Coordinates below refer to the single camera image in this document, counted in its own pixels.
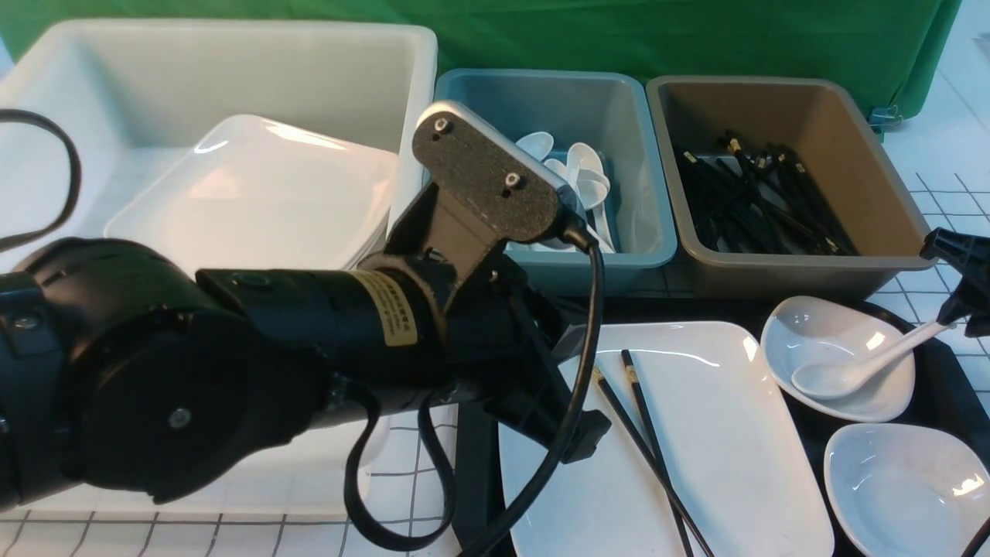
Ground black chopsticks in brown bin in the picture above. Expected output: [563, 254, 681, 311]
[673, 130, 860, 256]

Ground brown plastic bin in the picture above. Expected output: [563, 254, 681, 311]
[646, 75, 931, 300]

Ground black chopstick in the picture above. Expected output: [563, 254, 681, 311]
[592, 364, 714, 556]
[621, 349, 694, 556]

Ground white spoons in teal bin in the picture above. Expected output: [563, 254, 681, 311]
[516, 132, 616, 254]

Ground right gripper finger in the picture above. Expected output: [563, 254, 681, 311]
[919, 227, 990, 338]

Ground teal plastic bin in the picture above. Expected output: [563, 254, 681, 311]
[435, 68, 678, 297]

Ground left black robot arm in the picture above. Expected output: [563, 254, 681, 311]
[2, 206, 611, 511]

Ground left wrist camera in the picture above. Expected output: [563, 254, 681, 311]
[408, 100, 591, 249]

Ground large white plastic bin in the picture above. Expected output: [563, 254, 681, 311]
[2, 20, 438, 521]

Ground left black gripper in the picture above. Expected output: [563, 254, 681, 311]
[357, 183, 609, 464]

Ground white bowl upper right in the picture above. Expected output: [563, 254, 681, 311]
[760, 296, 916, 422]

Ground white rectangular rice plate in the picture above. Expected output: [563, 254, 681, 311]
[510, 321, 835, 556]

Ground white bowl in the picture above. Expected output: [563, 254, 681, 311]
[824, 423, 988, 556]
[760, 296, 916, 422]

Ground white ceramic spoon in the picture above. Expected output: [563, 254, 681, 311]
[791, 320, 956, 401]

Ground stacked white square plates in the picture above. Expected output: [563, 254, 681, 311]
[103, 115, 398, 274]

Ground white bowl lower right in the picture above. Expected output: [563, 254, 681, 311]
[824, 423, 988, 556]

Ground green backdrop cloth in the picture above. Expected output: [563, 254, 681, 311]
[1, 1, 961, 118]

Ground black serving tray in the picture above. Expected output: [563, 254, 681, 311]
[452, 299, 988, 545]

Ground binder clip right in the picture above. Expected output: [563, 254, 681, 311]
[867, 105, 904, 135]

